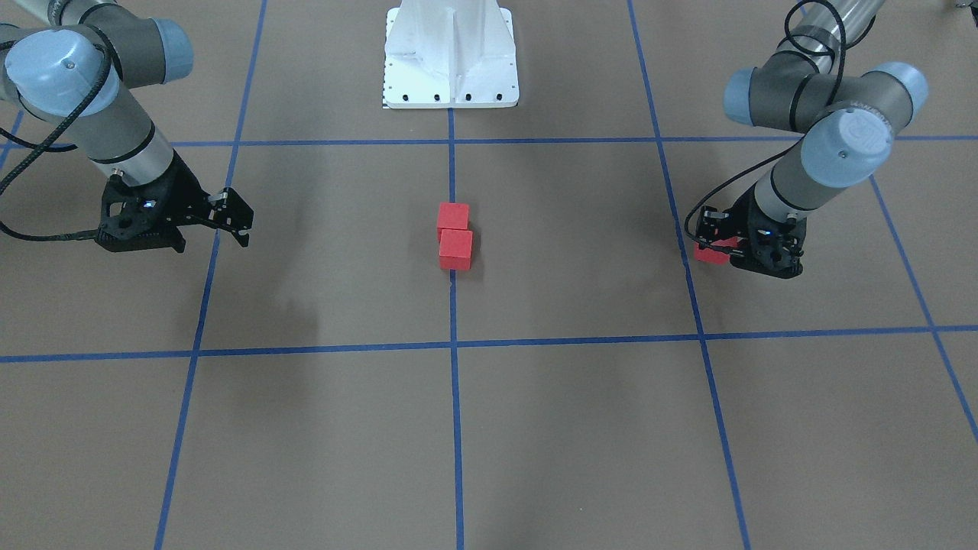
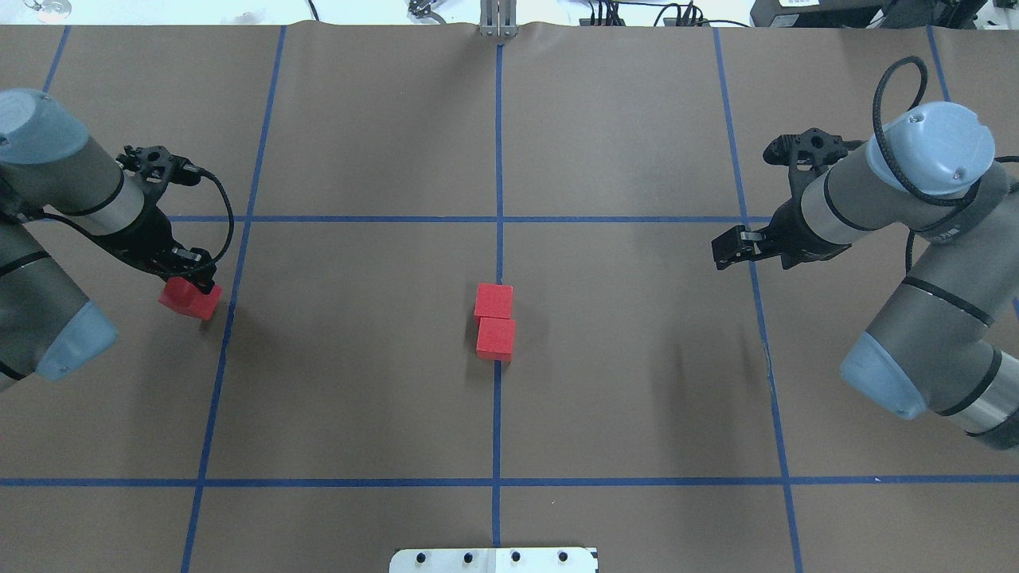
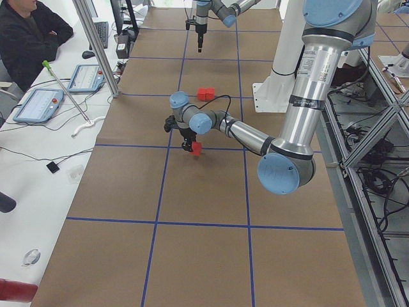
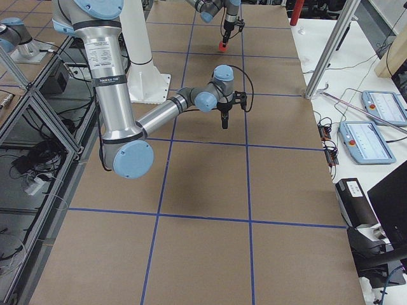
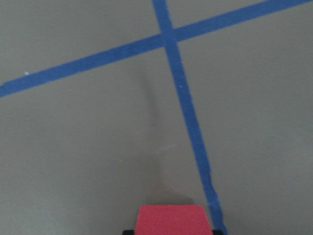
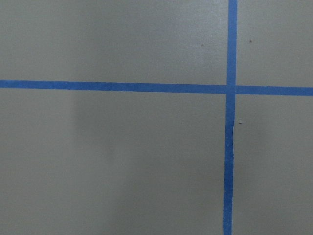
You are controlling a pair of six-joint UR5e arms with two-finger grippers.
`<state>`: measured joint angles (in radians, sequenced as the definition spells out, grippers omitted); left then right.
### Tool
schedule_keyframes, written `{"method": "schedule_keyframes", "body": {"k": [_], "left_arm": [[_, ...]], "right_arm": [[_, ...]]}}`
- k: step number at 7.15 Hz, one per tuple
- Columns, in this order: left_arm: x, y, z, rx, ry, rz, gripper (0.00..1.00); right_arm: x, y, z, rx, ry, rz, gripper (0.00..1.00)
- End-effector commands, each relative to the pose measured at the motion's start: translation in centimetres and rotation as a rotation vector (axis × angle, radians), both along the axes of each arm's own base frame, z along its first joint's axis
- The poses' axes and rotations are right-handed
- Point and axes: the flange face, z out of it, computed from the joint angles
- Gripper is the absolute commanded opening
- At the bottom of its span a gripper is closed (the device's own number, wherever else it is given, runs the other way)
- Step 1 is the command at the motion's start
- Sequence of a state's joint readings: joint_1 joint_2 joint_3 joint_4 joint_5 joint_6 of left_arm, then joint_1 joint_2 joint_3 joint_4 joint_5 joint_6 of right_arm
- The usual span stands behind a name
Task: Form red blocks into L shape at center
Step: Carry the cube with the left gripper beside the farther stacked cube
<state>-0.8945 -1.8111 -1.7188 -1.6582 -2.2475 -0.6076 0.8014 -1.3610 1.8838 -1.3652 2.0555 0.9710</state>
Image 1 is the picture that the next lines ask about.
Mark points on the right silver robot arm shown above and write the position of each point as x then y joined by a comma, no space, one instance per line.
78,74

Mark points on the white pedestal column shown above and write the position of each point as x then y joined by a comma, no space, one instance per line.
450,54

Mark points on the red block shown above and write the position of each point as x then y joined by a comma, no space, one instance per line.
710,256
456,249
452,216

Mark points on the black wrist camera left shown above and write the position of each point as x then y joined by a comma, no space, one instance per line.
771,248

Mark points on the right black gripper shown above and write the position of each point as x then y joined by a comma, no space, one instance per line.
182,195

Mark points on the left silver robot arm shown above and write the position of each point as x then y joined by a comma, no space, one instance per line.
846,126

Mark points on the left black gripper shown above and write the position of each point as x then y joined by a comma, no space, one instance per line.
739,218

